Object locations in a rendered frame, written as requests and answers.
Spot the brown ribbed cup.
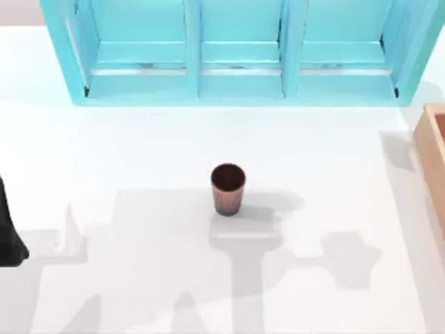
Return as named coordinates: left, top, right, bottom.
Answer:
left=210, top=162, right=247, bottom=216

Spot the light blue rack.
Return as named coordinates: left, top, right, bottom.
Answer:
left=38, top=0, right=445, bottom=109

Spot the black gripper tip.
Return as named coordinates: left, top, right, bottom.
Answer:
left=0, top=176, right=31, bottom=269

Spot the salmon-coloured shallow box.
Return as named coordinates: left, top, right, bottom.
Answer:
left=412, top=104, right=445, bottom=241

